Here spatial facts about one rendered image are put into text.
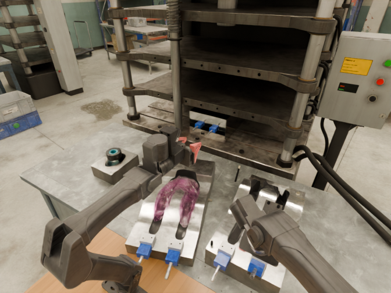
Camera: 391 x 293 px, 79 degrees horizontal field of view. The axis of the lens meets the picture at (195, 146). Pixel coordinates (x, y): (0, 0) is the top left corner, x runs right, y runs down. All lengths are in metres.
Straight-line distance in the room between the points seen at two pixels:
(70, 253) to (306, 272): 0.43
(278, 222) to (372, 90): 0.98
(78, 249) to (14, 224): 2.03
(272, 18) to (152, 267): 1.20
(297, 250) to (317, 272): 0.04
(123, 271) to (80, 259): 0.22
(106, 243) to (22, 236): 1.43
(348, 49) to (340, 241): 0.83
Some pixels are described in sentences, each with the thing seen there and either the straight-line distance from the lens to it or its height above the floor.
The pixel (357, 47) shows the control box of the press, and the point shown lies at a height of 1.43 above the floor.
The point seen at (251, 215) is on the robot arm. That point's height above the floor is 1.21.
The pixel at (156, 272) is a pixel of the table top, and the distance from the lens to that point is 0.97.
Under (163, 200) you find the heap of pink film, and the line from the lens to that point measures 1.02.
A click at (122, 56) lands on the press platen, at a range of 1.74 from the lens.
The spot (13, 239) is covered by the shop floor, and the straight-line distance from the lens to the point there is 2.46.
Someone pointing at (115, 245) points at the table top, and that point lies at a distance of 1.07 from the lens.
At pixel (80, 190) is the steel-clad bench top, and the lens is 1.34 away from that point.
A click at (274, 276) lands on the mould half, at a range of 0.89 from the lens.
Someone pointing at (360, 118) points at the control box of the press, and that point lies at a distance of 1.42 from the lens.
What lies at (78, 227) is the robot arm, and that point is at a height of 1.23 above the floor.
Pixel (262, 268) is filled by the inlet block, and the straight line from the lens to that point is 0.82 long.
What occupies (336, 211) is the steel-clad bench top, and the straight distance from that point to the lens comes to 1.29.
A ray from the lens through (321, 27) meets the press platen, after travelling 1.17.
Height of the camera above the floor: 1.65
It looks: 34 degrees down
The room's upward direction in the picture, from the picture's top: straight up
